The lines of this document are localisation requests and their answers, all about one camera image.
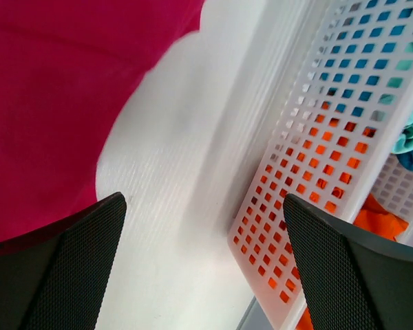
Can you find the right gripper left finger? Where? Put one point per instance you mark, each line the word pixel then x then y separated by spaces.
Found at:
pixel 55 277

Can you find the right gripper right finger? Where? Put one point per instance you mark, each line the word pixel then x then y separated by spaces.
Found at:
pixel 351 278

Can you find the magenta t shirt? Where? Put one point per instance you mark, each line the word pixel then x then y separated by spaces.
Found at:
pixel 67 68

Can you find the orange t shirt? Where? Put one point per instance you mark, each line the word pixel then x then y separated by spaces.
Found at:
pixel 378 220

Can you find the white plastic basket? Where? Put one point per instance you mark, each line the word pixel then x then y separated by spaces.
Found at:
pixel 395 182

